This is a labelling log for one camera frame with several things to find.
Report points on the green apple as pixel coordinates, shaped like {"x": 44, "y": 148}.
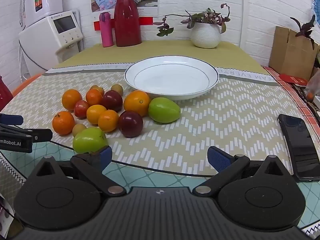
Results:
{"x": 163, "y": 110}
{"x": 89, "y": 140}

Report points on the small tangerine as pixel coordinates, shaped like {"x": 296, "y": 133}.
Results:
{"x": 93, "y": 97}

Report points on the large blue round doily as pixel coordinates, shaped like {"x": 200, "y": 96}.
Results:
{"x": 316, "y": 7}

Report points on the red envelope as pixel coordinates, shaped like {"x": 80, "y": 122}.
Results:
{"x": 292, "y": 79}

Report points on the clear plastic bag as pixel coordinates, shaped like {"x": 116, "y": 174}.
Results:
{"x": 313, "y": 87}

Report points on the chevron patterned tablecloth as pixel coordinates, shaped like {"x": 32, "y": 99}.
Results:
{"x": 212, "y": 120}

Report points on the tangerine with green stem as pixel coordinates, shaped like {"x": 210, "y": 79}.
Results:
{"x": 63, "y": 123}

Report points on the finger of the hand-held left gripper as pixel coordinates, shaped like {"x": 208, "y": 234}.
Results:
{"x": 42, "y": 135}
{"x": 11, "y": 119}

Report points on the white water purifier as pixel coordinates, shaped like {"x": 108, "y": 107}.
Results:
{"x": 45, "y": 0}

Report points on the red thermos jug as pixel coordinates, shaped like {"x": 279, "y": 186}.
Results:
{"x": 127, "y": 20}

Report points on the dark red plum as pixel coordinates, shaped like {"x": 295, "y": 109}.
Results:
{"x": 112, "y": 100}

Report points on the white appliance with screen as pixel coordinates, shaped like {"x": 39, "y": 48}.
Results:
{"x": 42, "y": 45}

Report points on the white wall conduit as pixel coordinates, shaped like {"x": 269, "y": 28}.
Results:
{"x": 241, "y": 10}

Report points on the large orange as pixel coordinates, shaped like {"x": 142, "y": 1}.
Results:
{"x": 136, "y": 103}

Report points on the cardboard box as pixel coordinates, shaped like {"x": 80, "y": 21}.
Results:
{"x": 290, "y": 52}

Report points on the white plate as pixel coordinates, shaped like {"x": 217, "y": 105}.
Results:
{"x": 172, "y": 80}

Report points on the yellow green tablecloth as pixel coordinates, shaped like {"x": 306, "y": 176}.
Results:
{"x": 112, "y": 55}

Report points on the brown longan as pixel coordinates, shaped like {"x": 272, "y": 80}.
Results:
{"x": 79, "y": 129}
{"x": 117, "y": 89}

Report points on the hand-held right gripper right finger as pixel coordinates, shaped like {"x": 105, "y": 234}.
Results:
{"x": 218, "y": 158}

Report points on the medium orange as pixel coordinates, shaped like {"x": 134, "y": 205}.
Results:
{"x": 108, "y": 120}

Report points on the pink bottle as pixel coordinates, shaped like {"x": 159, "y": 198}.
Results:
{"x": 107, "y": 30}

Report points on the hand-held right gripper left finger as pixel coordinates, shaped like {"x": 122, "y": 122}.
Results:
{"x": 103, "y": 157}

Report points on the small yellow red fruit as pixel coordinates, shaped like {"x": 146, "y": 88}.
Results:
{"x": 98, "y": 88}

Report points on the dark purple leafy plant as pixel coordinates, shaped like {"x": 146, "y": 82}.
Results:
{"x": 306, "y": 28}

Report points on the black smartphone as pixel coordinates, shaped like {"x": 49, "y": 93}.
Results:
{"x": 300, "y": 150}

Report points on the red paper strip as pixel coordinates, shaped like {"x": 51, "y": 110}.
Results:
{"x": 146, "y": 21}

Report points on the yellowish orange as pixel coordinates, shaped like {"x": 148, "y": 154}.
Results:
{"x": 96, "y": 114}

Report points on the dark red apple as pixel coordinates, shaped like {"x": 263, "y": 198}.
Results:
{"x": 130, "y": 123}

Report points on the dark red container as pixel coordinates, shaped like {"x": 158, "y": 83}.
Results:
{"x": 5, "y": 95}

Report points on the purple green trailing plant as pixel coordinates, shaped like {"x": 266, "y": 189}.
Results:
{"x": 200, "y": 17}

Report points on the red plaid cloth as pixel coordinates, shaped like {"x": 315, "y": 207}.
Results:
{"x": 303, "y": 110}

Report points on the white ribbed plant pot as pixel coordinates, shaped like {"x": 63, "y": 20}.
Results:
{"x": 205, "y": 36}

